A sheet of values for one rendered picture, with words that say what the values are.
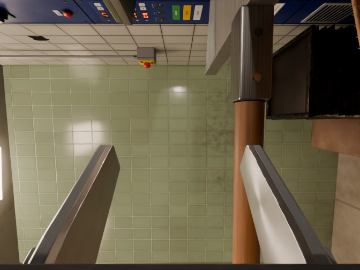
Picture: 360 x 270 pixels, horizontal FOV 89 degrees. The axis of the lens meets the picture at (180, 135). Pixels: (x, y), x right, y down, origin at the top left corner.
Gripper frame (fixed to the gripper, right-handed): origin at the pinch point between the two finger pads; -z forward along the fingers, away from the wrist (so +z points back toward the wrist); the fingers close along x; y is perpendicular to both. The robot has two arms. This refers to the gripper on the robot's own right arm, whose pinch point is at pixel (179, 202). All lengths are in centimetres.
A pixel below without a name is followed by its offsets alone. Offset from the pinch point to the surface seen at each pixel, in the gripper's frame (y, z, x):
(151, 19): 3, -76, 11
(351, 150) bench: 44, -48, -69
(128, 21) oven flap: 0, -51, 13
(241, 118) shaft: 2.8, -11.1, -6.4
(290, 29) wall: 9, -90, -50
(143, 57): 25, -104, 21
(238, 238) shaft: 13.8, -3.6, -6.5
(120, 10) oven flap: -2.6, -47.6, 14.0
